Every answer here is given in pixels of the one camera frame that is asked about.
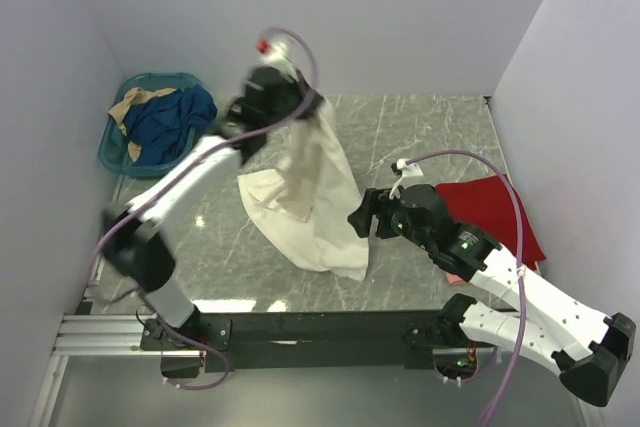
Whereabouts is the folded pink t-shirt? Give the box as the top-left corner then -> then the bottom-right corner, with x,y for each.
446,273 -> 469,286

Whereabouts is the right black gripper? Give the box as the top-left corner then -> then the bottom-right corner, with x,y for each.
346,187 -> 433,251

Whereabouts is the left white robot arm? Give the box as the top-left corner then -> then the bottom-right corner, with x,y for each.
98,66 -> 321,349

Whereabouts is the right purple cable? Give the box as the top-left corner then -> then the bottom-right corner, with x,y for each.
407,150 -> 531,427

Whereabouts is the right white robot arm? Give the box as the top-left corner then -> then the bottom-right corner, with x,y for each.
348,184 -> 636,407

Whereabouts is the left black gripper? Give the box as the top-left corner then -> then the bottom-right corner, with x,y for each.
263,68 -> 324,131

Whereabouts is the black base beam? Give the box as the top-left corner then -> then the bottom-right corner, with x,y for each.
139,311 -> 501,378

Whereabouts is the cream white t-shirt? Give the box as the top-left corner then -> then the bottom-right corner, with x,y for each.
238,100 -> 369,282

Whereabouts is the aluminium rail frame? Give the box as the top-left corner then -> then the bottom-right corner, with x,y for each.
27,266 -> 166,427

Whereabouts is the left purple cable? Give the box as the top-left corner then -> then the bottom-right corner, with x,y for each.
84,26 -> 320,393

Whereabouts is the purple cable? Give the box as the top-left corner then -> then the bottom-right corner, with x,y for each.
84,26 -> 320,393
407,150 -> 531,427

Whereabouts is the teal plastic laundry basket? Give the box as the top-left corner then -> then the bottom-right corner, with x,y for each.
98,72 -> 202,178

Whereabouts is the tan t-shirt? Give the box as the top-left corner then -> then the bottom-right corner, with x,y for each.
108,87 -> 179,166

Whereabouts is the blue t-shirt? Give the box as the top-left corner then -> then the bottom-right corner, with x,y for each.
109,85 -> 217,167

